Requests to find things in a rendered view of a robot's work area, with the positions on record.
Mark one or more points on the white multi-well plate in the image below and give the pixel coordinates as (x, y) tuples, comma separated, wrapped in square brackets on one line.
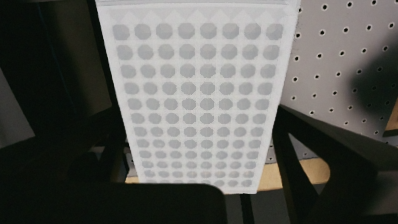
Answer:
[(215, 117)]

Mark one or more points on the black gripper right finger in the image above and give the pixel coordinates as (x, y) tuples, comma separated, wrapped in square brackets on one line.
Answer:
[(363, 180)]

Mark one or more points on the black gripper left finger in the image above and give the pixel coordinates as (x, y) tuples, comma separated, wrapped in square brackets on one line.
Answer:
[(50, 154)]

